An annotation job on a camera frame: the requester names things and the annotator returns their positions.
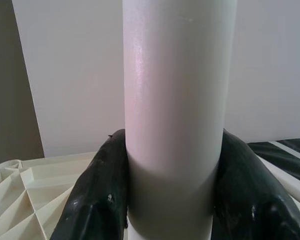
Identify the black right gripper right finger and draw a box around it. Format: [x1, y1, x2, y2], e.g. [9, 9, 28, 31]
[213, 128, 300, 240]

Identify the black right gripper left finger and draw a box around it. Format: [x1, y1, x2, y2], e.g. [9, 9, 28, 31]
[48, 128, 130, 240]

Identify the white plastic table top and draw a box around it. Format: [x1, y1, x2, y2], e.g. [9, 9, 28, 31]
[0, 150, 102, 240]

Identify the black table cloth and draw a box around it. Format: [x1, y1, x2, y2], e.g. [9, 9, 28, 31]
[247, 136, 300, 176]

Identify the long white flat strip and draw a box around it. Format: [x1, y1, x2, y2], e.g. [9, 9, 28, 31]
[264, 139, 300, 163]

